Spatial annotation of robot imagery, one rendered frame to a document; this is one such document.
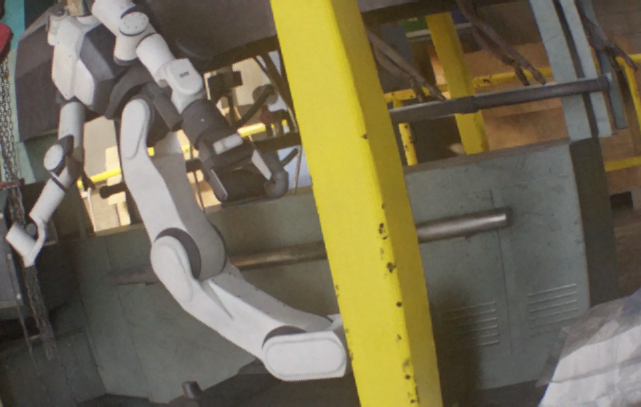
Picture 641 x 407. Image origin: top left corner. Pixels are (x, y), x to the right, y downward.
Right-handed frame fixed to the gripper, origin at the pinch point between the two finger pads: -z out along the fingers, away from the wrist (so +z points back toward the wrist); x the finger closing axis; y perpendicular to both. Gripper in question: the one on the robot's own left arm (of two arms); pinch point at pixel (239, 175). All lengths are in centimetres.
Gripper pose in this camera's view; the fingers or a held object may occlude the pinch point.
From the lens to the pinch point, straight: 185.6
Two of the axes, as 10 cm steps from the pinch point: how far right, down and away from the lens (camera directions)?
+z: -5.7, -7.4, 3.6
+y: 2.3, -5.6, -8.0
